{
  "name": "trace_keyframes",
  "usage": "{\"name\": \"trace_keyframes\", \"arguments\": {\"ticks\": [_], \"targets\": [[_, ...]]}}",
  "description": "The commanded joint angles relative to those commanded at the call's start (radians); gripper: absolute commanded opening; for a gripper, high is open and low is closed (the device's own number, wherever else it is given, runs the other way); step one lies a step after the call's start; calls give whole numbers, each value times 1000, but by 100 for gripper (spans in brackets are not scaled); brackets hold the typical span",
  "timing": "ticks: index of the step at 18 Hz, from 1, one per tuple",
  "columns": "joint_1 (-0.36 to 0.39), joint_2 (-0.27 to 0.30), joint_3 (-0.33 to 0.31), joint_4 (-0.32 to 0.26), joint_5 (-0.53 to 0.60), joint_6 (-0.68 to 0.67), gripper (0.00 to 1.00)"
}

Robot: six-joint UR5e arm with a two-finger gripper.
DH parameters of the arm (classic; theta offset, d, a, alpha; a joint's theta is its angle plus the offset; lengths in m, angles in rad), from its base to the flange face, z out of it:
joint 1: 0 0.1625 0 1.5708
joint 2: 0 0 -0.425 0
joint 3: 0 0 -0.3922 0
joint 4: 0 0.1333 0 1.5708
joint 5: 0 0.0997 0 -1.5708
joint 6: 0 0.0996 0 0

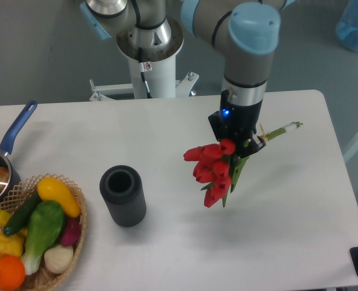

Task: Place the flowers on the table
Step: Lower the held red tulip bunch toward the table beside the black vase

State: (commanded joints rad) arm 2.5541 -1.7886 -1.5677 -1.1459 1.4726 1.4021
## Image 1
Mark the blue transparent container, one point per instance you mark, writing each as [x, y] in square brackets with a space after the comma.
[347, 27]

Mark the yellow gourd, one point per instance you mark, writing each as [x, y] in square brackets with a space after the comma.
[11, 245]

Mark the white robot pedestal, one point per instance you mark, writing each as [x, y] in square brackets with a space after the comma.
[151, 56]

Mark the yellow squash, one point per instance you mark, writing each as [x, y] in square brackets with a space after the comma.
[52, 189]

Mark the green bok choy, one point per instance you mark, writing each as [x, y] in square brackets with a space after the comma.
[44, 227]

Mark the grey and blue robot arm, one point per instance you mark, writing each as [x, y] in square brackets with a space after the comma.
[245, 33]

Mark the woven wicker basket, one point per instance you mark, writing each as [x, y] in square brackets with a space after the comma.
[44, 279]

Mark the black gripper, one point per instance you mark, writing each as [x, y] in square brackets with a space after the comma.
[237, 123]

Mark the dark grey ribbed vase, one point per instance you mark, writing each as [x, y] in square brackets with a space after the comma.
[122, 190]

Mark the orange fruit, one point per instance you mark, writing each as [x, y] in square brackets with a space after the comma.
[12, 273]

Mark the blue handled saucepan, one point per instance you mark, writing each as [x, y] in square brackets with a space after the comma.
[8, 141]

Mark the red tulip bouquet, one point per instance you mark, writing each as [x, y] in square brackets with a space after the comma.
[218, 168]

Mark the white garlic bulb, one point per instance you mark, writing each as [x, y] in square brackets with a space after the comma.
[58, 258]

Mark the dark green cucumber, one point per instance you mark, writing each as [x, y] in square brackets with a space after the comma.
[21, 216]

